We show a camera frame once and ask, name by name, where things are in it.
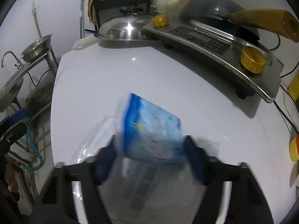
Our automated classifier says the blue white wrapper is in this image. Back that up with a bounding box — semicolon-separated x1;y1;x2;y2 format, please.
116;93;187;164

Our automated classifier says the person's left hand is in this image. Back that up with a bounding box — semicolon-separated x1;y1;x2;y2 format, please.
4;163;19;193

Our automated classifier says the stainless steel sink stand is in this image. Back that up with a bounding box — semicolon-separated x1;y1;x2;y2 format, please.
1;49;57;123

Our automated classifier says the faucet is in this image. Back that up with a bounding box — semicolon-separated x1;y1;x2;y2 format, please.
1;51;23;69

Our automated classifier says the steel colander bowl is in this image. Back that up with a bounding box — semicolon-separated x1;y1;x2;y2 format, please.
21;34;52;63

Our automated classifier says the yellow cloth on rack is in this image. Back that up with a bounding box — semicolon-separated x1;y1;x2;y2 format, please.
88;0;101;25

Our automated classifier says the steel wok lid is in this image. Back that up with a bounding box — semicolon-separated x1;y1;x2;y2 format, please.
94;12;159;48

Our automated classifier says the black wok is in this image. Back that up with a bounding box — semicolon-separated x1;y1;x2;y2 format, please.
180;0;298;43

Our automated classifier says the black shelf rack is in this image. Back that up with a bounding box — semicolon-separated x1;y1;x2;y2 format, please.
84;0;151;34

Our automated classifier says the blue drain hose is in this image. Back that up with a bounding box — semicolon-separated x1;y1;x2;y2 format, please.
23;118;46;171

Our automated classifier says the black power cable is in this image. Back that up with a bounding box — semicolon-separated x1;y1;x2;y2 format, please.
268;33;299;135

